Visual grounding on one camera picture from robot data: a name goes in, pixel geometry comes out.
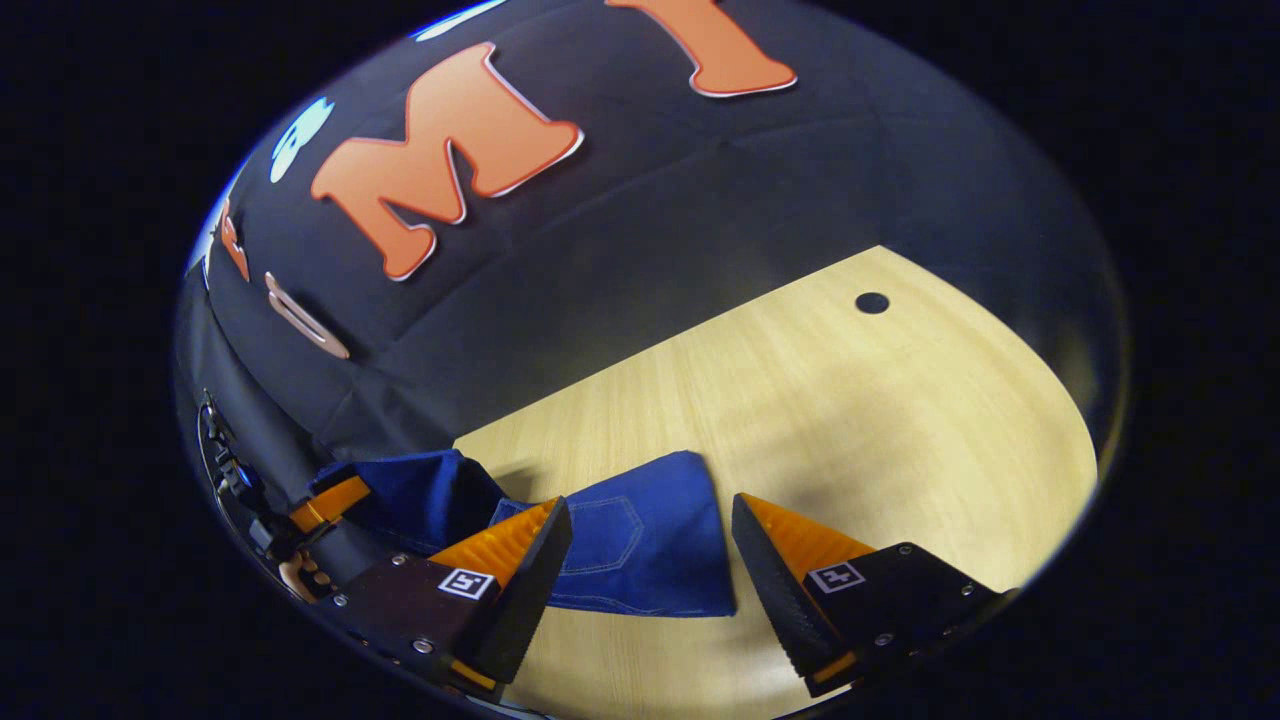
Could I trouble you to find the black backdrop cloth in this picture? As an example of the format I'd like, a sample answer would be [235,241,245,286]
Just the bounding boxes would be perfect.
[172,0,1131,561]

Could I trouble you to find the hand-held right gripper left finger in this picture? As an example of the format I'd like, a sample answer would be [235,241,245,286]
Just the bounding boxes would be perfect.
[328,496,575,699]

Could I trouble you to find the blue denim jeans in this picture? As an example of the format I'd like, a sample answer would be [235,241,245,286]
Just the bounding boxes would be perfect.
[308,449,738,619]

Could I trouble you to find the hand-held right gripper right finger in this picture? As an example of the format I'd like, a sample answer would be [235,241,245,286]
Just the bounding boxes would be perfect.
[730,492,1009,701]

